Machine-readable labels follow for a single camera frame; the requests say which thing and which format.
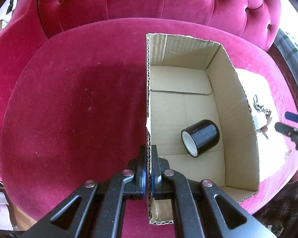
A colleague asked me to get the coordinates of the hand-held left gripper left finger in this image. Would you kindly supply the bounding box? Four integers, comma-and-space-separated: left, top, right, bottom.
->
18, 145, 147, 238

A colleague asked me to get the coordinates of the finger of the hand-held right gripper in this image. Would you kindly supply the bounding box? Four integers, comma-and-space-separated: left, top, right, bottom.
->
274, 121, 298, 137
285, 111, 298, 124

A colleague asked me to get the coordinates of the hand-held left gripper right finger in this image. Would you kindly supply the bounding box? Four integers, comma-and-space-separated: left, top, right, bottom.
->
151, 144, 276, 238

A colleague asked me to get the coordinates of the black carabiner keychain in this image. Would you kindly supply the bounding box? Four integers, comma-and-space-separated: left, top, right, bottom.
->
252, 94, 273, 116

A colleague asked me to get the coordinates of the cardboard box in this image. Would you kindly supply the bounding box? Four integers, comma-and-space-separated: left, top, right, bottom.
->
145, 33, 261, 226

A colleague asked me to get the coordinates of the crumpled beige paper sheet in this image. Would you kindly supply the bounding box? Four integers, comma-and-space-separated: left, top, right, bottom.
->
235, 68, 293, 184

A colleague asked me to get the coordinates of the black cylinder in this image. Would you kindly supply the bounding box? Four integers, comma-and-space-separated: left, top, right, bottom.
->
181, 119, 220, 158

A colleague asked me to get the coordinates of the red velvet tufted sofa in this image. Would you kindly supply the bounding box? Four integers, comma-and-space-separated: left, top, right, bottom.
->
0, 0, 298, 231

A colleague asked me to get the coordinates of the brown cardboard carton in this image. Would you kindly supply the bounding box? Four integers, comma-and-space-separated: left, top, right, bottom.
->
7, 198, 38, 230

